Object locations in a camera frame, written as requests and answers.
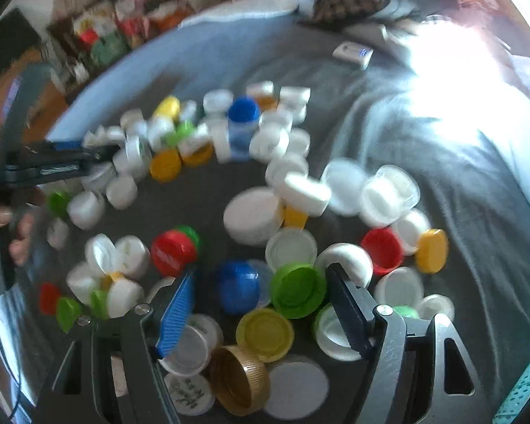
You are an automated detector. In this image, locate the wide green bottle cap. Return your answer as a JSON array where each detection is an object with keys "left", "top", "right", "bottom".
[{"left": 270, "top": 264, "right": 328, "bottom": 319}]

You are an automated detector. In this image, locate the pile of household clutter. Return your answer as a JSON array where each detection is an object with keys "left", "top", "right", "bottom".
[{"left": 46, "top": 0, "right": 217, "bottom": 93}]

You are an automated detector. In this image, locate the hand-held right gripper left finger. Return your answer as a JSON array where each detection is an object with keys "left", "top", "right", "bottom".
[{"left": 35, "top": 267, "right": 199, "bottom": 424}]

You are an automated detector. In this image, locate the pile of mixed bottle caps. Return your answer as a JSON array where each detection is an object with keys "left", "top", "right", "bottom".
[{"left": 37, "top": 80, "right": 455, "bottom": 424}]

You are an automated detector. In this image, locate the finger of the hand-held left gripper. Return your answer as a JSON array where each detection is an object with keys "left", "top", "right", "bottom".
[
  {"left": 6, "top": 159, "right": 116, "bottom": 185},
  {"left": 24, "top": 140, "right": 118, "bottom": 164}
]

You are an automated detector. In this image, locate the small white box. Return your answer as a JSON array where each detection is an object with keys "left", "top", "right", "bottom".
[{"left": 332, "top": 41, "right": 375, "bottom": 70}]

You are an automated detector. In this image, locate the teal perforated plastic basket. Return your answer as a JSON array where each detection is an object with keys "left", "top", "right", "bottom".
[{"left": 492, "top": 344, "right": 530, "bottom": 424}]

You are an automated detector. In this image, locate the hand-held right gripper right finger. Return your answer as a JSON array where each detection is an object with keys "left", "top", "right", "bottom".
[{"left": 324, "top": 263, "right": 497, "bottom": 424}]

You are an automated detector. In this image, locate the person's left hand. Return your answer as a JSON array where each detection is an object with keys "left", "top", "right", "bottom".
[{"left": 0, "top": 185, "right": 45, "bottom": 268}]

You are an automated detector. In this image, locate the blue bed sheet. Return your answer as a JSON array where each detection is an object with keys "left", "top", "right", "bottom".
[{"left": 44, "top": 0, "right": 530, "bottom": 424}]

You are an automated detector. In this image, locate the white lace cushion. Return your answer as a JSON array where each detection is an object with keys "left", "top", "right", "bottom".
[{"left": 177, "top": 0, "right": 310, "bottom": 27}]

